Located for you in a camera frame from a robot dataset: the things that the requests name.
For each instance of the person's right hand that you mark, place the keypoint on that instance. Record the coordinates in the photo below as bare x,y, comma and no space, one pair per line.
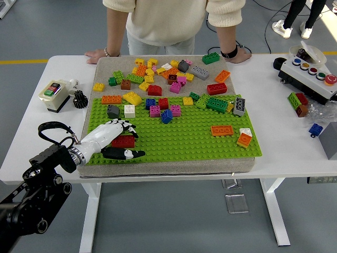
96,54

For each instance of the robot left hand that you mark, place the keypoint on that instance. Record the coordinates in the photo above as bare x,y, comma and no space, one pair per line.
102,134

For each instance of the person's left hand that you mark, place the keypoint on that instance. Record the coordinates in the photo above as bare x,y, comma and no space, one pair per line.
239,56

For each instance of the red two-by-four brick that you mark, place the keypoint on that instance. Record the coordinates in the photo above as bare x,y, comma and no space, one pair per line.
125,142
217,89

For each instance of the pink two-by-two brick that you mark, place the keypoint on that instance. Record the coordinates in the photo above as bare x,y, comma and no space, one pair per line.
155,111
181,80
175,111

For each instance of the person's right forearm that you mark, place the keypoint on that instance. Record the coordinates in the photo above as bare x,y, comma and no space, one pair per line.
116,29

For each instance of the person's left forearm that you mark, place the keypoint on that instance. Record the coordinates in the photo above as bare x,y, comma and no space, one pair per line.
226,37

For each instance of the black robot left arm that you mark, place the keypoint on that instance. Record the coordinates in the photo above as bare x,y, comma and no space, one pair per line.
26,210

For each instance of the orange two-by-four brick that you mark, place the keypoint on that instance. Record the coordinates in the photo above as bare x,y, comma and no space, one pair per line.
222,76
111,100
222,131

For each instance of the dark green two-by-four brick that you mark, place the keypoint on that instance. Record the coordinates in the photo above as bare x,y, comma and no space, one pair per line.
211,58
217,105

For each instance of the small dark green brick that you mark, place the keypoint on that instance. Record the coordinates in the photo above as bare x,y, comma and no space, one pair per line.
194,96
112,81

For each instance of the yellow two-by-two brick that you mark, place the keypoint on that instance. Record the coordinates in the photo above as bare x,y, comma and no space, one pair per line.
98,87
188,101

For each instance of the white two-by-two brick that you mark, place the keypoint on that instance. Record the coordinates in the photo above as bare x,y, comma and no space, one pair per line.
129,111

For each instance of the brown two-by-two brick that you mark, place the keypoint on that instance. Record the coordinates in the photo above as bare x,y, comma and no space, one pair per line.
125,85

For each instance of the grey two-by-four brick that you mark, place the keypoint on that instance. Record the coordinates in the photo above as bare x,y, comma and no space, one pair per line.
239,106
199,72

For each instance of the lime green two-by-four brick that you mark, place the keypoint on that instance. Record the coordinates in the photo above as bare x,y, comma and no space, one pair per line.
134,78

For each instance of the yellow curved brick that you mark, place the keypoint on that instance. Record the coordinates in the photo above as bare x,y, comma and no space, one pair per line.
132,98

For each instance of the small yellow brick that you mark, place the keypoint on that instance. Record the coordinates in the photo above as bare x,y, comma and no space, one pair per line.
230,108

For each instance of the blue two-by-two brick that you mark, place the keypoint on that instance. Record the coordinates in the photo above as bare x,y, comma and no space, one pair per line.
150,103

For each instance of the yellow L-shaped brick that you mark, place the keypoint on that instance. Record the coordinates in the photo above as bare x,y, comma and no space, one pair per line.
152,62

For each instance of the dark grey sloped brick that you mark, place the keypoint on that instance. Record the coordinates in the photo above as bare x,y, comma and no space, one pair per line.
183,66

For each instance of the red two-by-two brick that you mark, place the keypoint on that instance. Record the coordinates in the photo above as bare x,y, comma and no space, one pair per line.
163,103

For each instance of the red curved brick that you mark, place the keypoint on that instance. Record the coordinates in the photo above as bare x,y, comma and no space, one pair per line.
154,90

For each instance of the large orange brick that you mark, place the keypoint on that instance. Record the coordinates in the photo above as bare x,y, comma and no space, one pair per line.
171,71

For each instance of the magenta two-by-two brick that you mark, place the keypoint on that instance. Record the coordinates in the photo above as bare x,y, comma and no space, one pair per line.
176,87

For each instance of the green studded baseplate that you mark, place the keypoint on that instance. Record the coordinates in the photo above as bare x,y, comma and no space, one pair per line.
184,150

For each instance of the orange and yellow brick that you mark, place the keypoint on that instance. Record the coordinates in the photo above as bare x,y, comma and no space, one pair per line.
243,141

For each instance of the blue brick with keyring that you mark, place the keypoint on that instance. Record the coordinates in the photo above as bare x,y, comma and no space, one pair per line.
315,129

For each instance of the black wristband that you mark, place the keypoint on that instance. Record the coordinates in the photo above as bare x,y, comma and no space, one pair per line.
229,54

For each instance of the black gear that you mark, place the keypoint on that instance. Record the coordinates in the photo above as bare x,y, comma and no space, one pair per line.
79,99

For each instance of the white push-button control box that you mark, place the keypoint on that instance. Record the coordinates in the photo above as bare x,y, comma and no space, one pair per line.
305,79

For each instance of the clear plastic container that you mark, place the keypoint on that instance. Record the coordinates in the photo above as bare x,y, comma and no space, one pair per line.
317,56

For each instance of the person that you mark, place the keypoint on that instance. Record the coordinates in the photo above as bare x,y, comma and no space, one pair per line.
168,21

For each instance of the white table leg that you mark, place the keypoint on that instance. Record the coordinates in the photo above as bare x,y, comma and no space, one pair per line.
275,210
89,218

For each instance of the clear plastic bag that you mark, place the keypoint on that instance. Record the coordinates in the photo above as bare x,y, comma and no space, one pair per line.
319,113

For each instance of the grey box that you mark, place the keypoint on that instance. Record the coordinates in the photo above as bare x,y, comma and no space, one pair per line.
330,142

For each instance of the small clear plastic case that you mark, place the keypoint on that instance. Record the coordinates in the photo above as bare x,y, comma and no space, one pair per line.
230,184

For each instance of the large clear plastic case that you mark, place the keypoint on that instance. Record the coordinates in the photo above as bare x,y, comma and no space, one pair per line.
237,204

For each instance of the table height control panel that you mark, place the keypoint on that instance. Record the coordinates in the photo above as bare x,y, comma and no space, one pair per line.
321,180

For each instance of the beige switch box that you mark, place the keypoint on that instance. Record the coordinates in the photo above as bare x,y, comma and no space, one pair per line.
54,92

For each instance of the white desk frame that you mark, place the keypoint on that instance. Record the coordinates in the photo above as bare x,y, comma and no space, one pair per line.
3,13

